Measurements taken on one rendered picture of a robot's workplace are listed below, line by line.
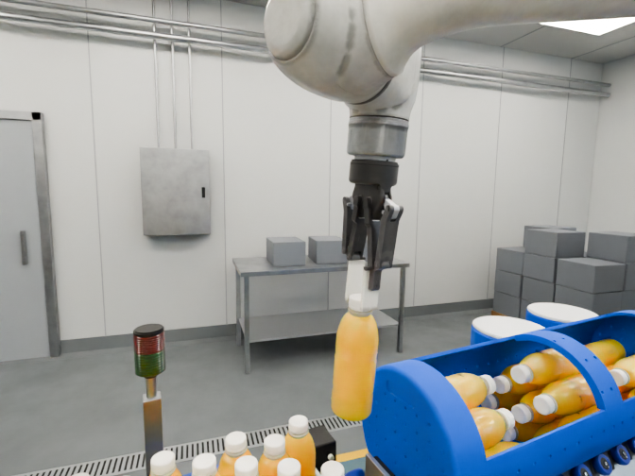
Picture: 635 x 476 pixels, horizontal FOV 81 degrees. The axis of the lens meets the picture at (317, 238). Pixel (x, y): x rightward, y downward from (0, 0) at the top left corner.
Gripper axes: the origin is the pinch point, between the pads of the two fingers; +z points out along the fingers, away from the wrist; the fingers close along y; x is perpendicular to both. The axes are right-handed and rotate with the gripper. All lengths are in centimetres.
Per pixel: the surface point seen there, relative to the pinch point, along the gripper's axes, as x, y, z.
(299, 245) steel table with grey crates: -105, 251, 51
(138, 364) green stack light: 32, 34, 26
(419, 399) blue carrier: -10.5, -5.4, 20.0
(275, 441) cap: 10.6, 7.5, 31.5
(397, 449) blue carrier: -11.0, -1.2, 33.2
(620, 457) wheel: -66, -15, 42
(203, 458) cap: 23.2, 8.8, 32.0
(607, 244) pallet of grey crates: -389, 142, 34
